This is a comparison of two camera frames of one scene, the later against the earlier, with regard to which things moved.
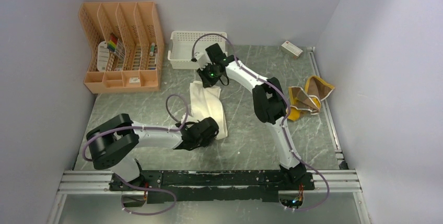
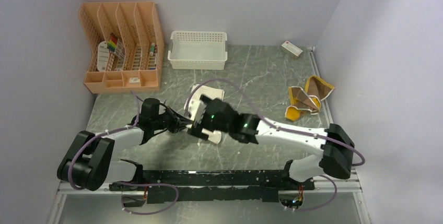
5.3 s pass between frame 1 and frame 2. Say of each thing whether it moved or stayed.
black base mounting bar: stayed
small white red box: stayed
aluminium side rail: stayed
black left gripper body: moved
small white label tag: stayed
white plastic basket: stayed
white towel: moved
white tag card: stayed
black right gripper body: moved
